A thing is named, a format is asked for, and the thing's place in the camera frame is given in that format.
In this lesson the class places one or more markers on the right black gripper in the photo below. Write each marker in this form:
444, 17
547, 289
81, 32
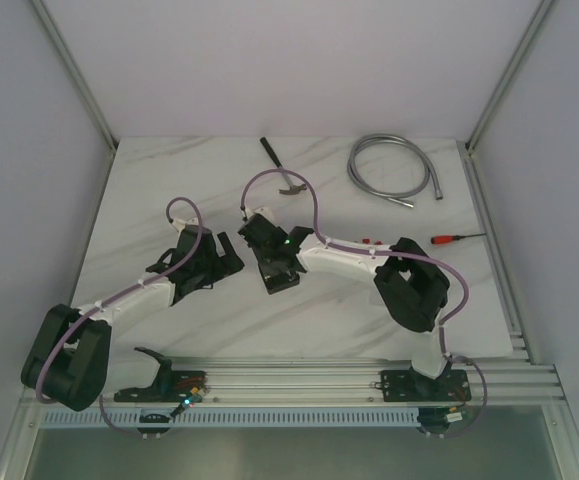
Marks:
257, 255

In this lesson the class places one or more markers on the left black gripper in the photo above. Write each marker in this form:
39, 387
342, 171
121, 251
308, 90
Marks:
217, 263

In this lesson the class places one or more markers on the black fuse box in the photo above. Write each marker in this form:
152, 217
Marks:
276, 281

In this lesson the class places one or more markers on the red and orange fuses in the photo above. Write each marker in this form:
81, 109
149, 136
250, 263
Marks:
368, 241

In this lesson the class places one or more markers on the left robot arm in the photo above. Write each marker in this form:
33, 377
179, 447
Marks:
73, 359

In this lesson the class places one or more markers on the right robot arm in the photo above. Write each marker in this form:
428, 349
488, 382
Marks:
413, 291

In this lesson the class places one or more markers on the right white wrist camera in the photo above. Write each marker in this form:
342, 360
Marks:
263, 211

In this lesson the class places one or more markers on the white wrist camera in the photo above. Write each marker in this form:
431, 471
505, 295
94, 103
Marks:
263, 211
179, 225

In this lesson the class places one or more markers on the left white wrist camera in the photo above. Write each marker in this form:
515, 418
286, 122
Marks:
179, 225

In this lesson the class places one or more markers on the claw hammer black handle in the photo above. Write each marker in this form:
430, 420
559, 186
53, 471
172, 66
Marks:
291, 188

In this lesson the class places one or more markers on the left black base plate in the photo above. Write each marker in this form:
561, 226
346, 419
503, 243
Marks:
176, 387

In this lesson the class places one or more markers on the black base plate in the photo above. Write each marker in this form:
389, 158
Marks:
176, 387
409, 386

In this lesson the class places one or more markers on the red handled screwdriver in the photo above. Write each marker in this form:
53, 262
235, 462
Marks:
447, 239

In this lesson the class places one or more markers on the grey slotted cable duct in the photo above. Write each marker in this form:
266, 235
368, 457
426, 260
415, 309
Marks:
136, 418

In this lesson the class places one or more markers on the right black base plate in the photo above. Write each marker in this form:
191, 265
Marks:
409, 386

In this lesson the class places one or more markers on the aluminium mounting rail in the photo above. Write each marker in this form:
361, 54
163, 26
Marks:
348, 382

